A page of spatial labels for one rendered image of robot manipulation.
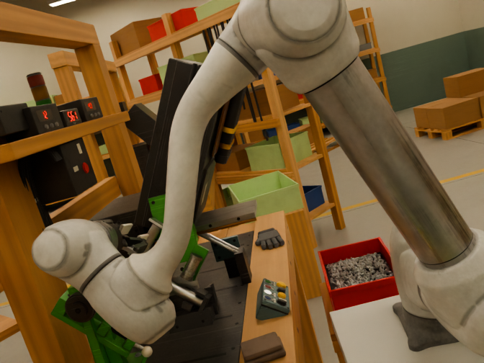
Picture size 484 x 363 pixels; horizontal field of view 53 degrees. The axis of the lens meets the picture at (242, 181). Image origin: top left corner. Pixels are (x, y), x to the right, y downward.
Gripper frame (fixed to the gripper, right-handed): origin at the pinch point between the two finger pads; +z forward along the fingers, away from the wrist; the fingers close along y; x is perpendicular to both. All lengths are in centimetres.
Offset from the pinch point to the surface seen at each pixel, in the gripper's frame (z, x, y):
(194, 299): 17.1, 10.5, -20.5
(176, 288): 17.2, 10.6, -14.6
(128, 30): 365, -86, 217
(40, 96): 27, -15, 58
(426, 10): 918, -493, -40
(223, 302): 28.6, 9.8, -27.9
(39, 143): -9.2, -8.7, 29.5
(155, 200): 20.3, -7.2, 4.9
